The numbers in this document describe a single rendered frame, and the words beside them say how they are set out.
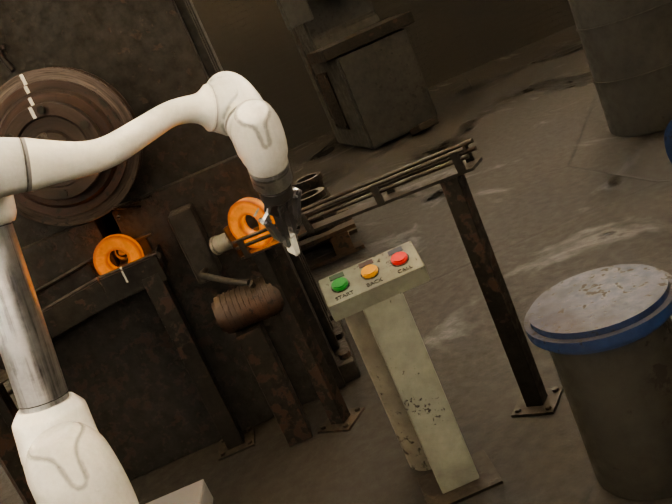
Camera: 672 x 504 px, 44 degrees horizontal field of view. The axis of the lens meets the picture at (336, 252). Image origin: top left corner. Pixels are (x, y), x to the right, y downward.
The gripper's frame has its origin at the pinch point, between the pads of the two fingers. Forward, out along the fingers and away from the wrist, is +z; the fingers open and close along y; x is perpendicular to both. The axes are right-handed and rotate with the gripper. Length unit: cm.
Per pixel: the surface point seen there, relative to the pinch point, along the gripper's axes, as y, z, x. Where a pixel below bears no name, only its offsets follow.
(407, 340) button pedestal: -0.6, 15.9, 32.2
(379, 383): 3.3, 37.5, 23.7
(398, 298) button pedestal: -4.5, 7.0, 27.8
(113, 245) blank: 12, 35, -74
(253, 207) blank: -16.2, 22.1, -35.1
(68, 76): -8, -9, -93
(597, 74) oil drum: -242, 132, -39
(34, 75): -2, -12, -99
